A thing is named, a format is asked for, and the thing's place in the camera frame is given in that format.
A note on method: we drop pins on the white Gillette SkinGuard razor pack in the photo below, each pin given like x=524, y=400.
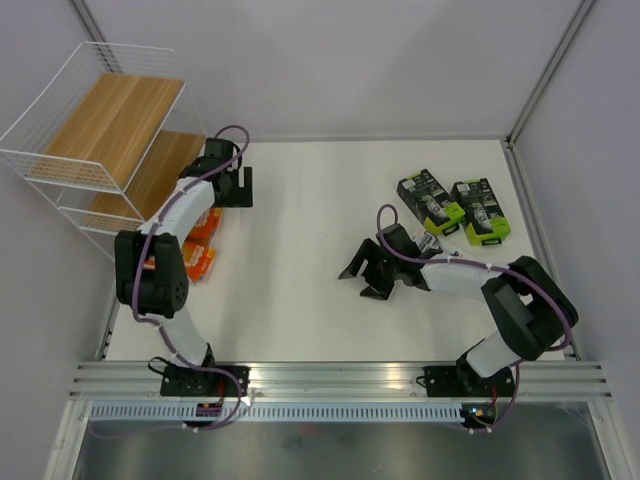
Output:
x=432, y=250

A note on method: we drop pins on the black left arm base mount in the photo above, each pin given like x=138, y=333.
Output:
x=178, y=381

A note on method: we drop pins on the aluminium corner frame post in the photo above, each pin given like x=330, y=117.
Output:
x=568, y=38

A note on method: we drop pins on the white slotted cable duct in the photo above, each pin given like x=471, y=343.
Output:
x=281, y=411

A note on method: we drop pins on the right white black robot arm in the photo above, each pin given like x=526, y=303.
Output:
x=530, y=311

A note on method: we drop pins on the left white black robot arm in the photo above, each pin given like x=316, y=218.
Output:
x=150, y=275

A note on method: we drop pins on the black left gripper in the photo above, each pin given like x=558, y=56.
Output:
x=241, y=197

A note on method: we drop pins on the aluminium table rail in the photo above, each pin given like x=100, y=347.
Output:
x=541, y=381

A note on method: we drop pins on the white wire wooden shelf rack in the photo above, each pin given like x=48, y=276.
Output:
x=105, y=140

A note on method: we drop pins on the black green razor box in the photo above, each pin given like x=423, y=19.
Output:
x=430, y=203
x=485, y=223

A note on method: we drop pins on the orange Gillette Fusion5 razor box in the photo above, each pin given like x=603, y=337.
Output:
x=206, y=225

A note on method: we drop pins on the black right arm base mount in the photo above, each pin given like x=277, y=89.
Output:
x=453, y=381

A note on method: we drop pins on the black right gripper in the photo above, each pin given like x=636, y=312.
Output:
x=378, y=289

